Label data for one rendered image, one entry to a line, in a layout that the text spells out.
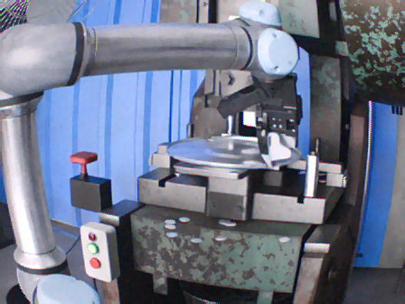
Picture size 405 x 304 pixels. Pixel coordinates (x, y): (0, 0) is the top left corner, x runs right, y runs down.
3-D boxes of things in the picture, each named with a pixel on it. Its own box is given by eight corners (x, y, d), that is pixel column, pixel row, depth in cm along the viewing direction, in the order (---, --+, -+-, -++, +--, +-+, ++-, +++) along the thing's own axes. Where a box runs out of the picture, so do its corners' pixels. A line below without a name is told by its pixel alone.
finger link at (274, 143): (290, 177, 125) (288, 137, 120) (262, 175, 127) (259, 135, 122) (294, 167, 127) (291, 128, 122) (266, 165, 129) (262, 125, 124)
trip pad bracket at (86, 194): (106, 258, 144) (99, 179, 140) (75, 248, 148) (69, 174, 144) (117, 251, 149) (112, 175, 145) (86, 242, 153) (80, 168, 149)
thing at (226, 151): (203, 174, 122) (203, 169, 122) (146, 144, 148) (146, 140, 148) (324, 161, 135) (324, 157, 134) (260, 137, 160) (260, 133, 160)
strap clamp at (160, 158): (214, 174, 155) (215, 128, 153) (148, 165, 161) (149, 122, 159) (223, 168, 160) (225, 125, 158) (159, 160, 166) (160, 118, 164)
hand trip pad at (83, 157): (87, 191, 142) (86, 158, 140) (68, 186, 144) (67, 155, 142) (100, 185, 148) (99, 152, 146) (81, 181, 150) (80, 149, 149)
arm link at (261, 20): (226, 5, 108) (260, -4, 112) (234, 52, 115) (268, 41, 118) (253, 15, 103) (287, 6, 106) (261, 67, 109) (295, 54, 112)
